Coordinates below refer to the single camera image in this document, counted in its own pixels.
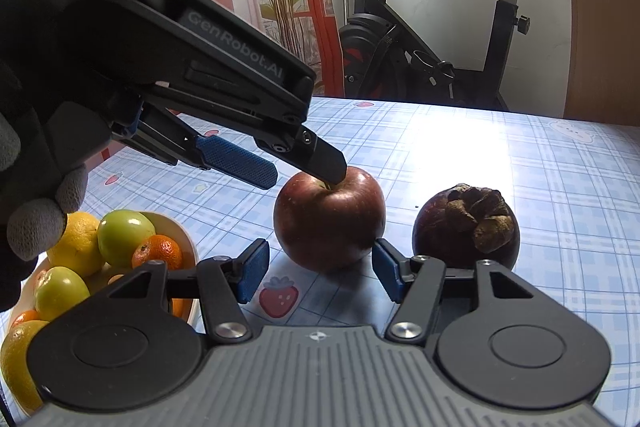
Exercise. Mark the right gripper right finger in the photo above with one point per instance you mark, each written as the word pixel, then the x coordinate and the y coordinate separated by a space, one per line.
pixel 415 284

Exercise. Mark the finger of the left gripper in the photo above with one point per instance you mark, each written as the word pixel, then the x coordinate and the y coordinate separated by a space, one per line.
pixel 301 148
pixel 232 160

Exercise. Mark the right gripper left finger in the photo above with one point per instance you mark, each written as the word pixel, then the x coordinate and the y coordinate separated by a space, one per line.
pixel 225 285

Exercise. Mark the small mandarin orange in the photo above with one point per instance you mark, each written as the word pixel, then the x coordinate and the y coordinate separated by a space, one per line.
pixel 114 279
pixel 177 307
pixel 158 247
pixel 26 316

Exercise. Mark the red apple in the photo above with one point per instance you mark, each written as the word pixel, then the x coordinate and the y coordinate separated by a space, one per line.
pixel 324 228

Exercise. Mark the green apple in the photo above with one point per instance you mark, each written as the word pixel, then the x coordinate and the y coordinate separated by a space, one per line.
pixel 57 290
pixel 120 232

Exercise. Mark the yellow lemon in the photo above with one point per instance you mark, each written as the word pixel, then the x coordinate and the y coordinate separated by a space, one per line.
pixel 14 364
pixel 78 248

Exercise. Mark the left gloved hand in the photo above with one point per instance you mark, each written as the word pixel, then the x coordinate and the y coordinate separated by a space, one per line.
pixel 43 177

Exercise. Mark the dark purple mangosteen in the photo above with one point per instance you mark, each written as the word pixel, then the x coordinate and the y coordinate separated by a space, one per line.
pixel 465 224

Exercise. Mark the black exercise bike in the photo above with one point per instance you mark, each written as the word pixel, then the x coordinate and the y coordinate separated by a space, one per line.
pixel 536 75

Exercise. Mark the beige round plate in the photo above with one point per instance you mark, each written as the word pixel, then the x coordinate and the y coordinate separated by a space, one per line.
pixel 97 281

